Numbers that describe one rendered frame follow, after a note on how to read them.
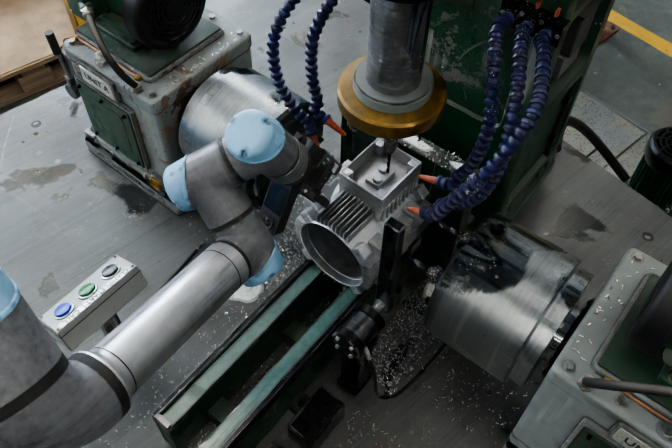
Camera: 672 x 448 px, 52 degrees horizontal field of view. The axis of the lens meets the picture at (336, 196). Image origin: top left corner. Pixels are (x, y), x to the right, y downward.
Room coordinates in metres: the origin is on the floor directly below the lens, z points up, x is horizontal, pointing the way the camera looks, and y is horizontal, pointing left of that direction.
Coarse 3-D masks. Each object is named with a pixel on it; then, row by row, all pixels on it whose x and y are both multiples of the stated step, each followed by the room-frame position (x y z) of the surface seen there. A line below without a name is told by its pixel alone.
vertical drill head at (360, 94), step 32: (384, 0) 0.80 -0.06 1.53; (384, 32) 0.80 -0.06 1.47; (416, 32) 0.80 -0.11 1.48; (352, 64) 0.89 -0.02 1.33; (384, 64) 0.80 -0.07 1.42; (416, 64) 0.81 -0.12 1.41; (352, 96) 0.81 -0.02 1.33; (384, 96) 0.79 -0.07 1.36; (416, 96) 0.79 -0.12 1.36; (352, 128) 0.81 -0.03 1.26; (384, 128) 0.75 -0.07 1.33; (416, 128) 0.76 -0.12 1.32
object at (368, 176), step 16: (368, 160) 0.87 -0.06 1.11; (384, 160) 0.87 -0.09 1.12; (400, 160) 0.87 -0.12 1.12; (416, 160) 0.85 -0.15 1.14; (352, 176) 0.82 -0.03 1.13; (368, 176) 0.82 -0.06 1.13; (384, 176) 0.82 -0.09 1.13; (400, 176) 0.83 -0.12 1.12; (416, 176) 0.84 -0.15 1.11; (352, 192) 0.79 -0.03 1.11; (368, 192) 0.77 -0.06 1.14; (384, 192) 0.77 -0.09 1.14; (400, 192) 0.80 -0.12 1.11; (368, 208) 0.77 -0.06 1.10; (384, 208) 0.76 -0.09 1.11
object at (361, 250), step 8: (416, 192) 0.82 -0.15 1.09; (424, 192) 0.82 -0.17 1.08; (312, 208) 0.77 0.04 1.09; (304, 216) 0.76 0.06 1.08; (312, 216) 0.76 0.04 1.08; (304, 248) 0.77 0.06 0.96; (352, 248) 0.69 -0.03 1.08; (360, 248) 0.69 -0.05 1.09; (368, 248) 0.69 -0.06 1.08; (360, 256) 0.68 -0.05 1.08; (352, 288) 0.69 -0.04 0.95; (360, 288) 0.68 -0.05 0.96
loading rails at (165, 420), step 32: (416, 256) 0.84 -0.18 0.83; (288, 288) 0.70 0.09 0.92; (320, 288) 0.74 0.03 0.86; (256, 320) 0.63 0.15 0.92; (288, 320) 0.66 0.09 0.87; (320, 320) 0.64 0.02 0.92; (224, 352) 0.56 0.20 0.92; (256, 352) 0.59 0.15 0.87; (288, 352) 0.57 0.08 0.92; (320, 352) 0.58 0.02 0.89; (192, 384) 0.50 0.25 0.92; (224, 384) 0.52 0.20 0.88; (288, 384) 0.51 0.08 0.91; (160, 416) 0.44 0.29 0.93; (192, 416) 0.46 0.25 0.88; (224, 416) 0.47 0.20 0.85; (256, 416) 0.44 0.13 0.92
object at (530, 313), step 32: (480, 224) 0.69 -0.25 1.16; (512, 224) 0.71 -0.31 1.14; (480, 256) 0.63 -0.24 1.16; (512, 256) 0.63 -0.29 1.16; (544, 256) 0.63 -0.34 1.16; (448, 288) 0.59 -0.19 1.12; (480, 288) 0.58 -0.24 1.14; (512, 288) 0.57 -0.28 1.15; (544, 288) 0.57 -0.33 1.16; (576, 288) 0.58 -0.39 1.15; (448, 320) 0.56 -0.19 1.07; (480, 320) 0.54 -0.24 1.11; (512, 320) 0.53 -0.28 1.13; (544, 320) 0.53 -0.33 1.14; (480, 352) 0.51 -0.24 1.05; (512, 352) 0.49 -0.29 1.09; (544, 352) 0.52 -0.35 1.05
